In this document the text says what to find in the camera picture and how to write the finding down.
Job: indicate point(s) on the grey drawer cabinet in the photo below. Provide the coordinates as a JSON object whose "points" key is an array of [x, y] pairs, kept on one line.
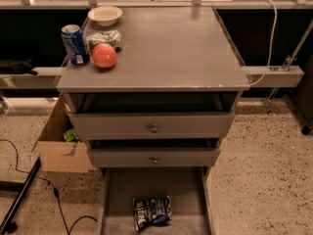
{"points": [[164, 50]]}

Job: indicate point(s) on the grey top drawer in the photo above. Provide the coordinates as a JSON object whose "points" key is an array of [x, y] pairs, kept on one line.
{"points": [[119, 116]]}

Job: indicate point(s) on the grey drawer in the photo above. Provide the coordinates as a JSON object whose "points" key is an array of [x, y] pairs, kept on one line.
{"points": [[153, 152], [185, 186], [119, 116]]}

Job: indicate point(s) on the grey middle drawer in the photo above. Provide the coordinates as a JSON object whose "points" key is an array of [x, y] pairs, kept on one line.
{"points": [[153, 152]]}

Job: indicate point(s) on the grey bottom drawer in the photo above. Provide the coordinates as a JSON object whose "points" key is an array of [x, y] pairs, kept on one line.
{"points": [[185, 186]]}

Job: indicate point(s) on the blue chip bag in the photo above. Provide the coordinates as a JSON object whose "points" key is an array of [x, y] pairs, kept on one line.
{"points": [[151, 211]]}

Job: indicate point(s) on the red apple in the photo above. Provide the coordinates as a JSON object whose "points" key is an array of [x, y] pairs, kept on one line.
{"points": [[104, 56]]}

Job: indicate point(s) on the green packet in box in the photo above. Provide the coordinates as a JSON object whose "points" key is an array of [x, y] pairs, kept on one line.
{"points": [[71, 136]]}

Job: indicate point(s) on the white bowl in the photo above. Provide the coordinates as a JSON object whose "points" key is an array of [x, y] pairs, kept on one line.
{"points": [[105, 15]]}

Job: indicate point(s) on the blue soda can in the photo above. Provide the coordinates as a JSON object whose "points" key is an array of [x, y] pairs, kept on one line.
{"points": [[75, 45]]}

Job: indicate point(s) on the cardboard box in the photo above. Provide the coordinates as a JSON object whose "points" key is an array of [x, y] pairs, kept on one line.
{"points": [[55, 152]]}

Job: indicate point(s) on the black metal floor bar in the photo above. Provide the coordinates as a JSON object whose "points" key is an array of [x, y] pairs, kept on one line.
{"points": [[20, 189]]}

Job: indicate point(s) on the black object on rail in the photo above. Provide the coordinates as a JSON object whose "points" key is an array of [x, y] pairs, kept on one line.
{"points": [[8, 66]]}

